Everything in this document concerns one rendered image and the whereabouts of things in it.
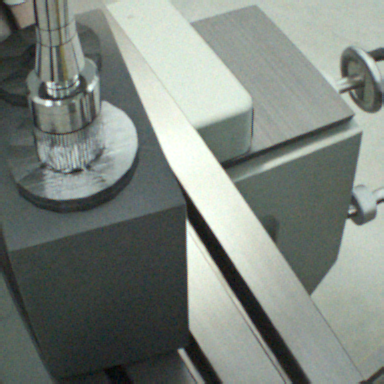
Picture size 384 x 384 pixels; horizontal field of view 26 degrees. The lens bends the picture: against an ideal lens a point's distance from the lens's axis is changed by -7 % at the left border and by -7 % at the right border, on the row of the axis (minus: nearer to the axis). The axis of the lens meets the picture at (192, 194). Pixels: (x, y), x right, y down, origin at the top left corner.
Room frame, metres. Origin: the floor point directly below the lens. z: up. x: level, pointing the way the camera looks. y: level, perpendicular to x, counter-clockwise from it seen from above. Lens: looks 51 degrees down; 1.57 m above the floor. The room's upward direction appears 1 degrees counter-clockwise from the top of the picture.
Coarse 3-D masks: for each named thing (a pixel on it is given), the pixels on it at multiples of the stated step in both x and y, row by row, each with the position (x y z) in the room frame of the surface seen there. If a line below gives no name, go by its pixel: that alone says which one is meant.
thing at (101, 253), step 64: (0, 64) 0.46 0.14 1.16; (0, 128) 0.41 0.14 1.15; (128, 128) 0.39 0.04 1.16; (0, 192) 0.35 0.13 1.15; (64, 192) 0.33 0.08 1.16; (128, 192) 0.34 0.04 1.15; (64, 256) 0.31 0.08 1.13; (128, 256) 0.32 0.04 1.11; (64, 320) 0.31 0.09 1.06; (128, 320) 0.32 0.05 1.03
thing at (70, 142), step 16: (96, 96) 0.37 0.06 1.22; (32, 112) 0.36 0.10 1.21; (80, 112) 0.35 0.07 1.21; (96, 112) 0.36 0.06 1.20; (32, 128) 0.36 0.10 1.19; (48, 128) 0.35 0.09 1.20; (64, 128) 0.35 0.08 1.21; (80, 128) 0.35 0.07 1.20; (96, 128) 0.36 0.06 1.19; (48, 144) 0.35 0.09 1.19; (64, 144) 0.35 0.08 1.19; (80, 144) 0.35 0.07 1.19; (96, 144) 0.36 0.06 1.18; (48, 160) 0.35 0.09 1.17; (64, 160) 0.35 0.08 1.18; (80, 160) 0.35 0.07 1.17; (96, 160) 0.36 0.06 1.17
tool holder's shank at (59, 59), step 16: (48, 0) 0.36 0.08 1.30; (64, 0) 0.37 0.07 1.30; (48, 16) 0.36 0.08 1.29; (64, 16) 0.36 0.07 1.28; (48, 32) 0.36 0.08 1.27; (64, 32) 0.36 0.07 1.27; (48, 48) 0.36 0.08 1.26; (64, 48) 0.36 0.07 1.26; (80, 48) 0.37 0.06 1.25; (48, 64) 0.36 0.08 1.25; (64, 64) 0.36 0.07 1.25; (80, 64) 0.37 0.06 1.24; (48, 80) 0.36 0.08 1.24; (64, 80) 0.36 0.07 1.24
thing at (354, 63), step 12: (348, 48) 1.00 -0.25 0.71; (360, 48) 0.99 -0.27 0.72; (348, 60) 1.00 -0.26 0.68; (360, 60) 0.97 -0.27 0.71; (372, 60) 0.96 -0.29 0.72; (324, 72) 0.95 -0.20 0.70; (348, 72) 1.00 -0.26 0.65; (360, 72) 0.97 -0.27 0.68; (372, 72) 0.94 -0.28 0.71; (336, 84) 0.94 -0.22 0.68; (348, 84) 0.95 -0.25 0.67; (360, 84) 0.96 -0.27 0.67; (372, 84) 0.93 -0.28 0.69; (360, 96) 0.96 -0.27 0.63; (372, 96) 0.93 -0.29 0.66; (360, 108) 0.95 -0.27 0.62; (372, 108) 0.93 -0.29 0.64
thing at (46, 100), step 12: (84, 72) 0.38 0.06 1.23; (96, 72) 0.38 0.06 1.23; (36, 84) 0.37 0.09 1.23; (72, 84) 0.37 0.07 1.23; (84, 84) 0.37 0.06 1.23; (96, 84) 0.37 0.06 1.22; (36, 96) 0.36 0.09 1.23; (48, 96) 0.36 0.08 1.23; (60, 96) 0.36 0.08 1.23; (72, 96) 0.36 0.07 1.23; (84, 96) 0.36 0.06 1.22; (36, 108) 0.35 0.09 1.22; (48, 108) 0.35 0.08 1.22; (60, 108) 0.35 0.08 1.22; (72, 108) 0.35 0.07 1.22
